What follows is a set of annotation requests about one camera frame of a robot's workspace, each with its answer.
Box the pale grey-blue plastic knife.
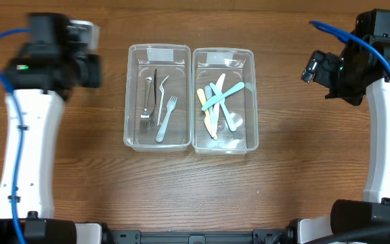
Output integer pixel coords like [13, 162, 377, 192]
[204, 85, 215, 138]

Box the yellow plastic knife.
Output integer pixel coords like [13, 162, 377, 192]
[196, 88, 217, 140]

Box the white plastic knife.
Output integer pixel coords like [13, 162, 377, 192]
[211, 73, 225, 140]

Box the light blue plastic knife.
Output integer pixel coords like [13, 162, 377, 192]
[210, 83, 236, 131]

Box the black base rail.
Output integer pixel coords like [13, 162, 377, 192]
[112, 229, 298, 244]

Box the right blue cable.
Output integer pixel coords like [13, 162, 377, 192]
[308, 20, 390, 209]

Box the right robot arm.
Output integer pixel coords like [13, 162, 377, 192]
[287, 23, 390, 243]

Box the clear right plastic container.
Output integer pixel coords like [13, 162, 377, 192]
[190, 47, 259, 154]

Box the white rounded plastic fork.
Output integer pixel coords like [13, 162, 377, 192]
[156, 96, 177, 143]

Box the clear plastic container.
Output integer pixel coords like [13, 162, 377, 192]
[123, 44, 192, 152]
[190, 47, 259, 154]

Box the clear left plastic container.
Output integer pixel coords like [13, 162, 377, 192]
[123, 44, 192, 152]

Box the black handled metal fork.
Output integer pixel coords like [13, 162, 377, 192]
[148, 68, 158, 129]

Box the large metal fork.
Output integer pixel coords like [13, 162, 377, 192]
[140, 77, 152, 133]

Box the blue cable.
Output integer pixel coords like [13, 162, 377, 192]
[308, 20, 390, 209]
[0, 27, 32, 244]

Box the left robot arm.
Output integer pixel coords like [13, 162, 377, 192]
[0, 51, 113, 243]

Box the left blue cable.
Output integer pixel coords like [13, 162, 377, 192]
[0, 27, 32, 244]

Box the mint green plastic knife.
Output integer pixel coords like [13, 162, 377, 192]
[202, 81, 245, 111]

